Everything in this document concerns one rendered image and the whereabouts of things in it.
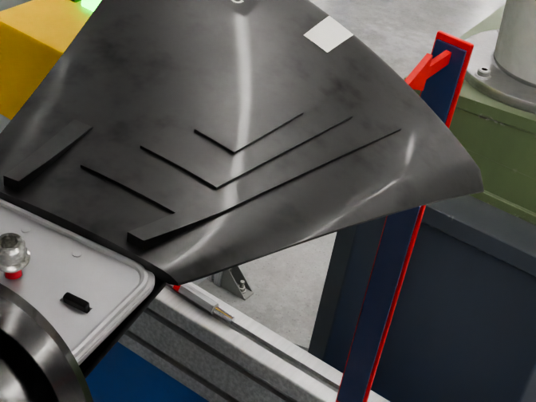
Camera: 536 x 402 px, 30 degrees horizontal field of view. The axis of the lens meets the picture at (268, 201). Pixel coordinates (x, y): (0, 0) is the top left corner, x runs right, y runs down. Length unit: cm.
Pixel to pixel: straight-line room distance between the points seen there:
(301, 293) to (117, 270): 190
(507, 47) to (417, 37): 259
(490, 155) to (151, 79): 54
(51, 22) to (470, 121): 39
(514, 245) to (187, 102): 53
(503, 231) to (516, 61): 16
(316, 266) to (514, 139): 145
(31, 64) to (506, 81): 43
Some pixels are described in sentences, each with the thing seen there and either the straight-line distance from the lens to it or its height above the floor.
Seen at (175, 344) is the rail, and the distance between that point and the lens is 90.
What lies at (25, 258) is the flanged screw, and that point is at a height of 121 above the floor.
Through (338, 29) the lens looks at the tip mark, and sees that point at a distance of 55.
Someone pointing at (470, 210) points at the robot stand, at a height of 93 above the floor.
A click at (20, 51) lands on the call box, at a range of 84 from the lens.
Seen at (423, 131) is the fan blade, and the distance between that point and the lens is 52.
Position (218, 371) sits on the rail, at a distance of 88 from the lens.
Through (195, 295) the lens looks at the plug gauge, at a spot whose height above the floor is 87.
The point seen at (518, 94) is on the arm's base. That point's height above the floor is 104.
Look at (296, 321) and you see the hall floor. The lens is 219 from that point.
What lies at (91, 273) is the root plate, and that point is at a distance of 38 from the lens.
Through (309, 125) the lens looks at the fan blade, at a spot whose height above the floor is 121.
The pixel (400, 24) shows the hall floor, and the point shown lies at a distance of 363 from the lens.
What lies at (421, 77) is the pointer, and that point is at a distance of 60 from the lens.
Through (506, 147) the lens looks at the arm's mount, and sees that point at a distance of 95.
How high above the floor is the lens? 144
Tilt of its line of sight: 35 degrees down
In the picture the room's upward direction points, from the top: 11 degrees clockwise
